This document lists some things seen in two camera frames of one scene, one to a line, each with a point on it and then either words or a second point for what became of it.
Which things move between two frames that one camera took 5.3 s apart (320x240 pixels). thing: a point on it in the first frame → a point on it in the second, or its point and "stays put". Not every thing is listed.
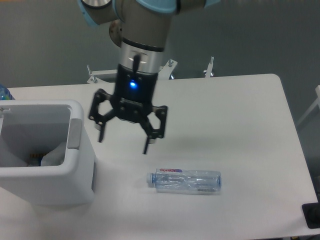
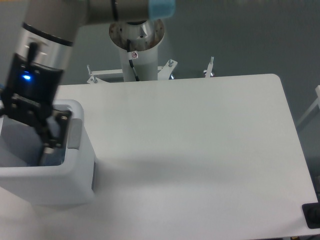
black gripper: x=134 y=93 → x=29 y=91
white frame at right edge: x=317 y=102 stays put
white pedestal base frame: x=164 y=72 stays put
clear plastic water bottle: x=181 y=181 → x=53 y=156
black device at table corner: x=311 y=213 stays put
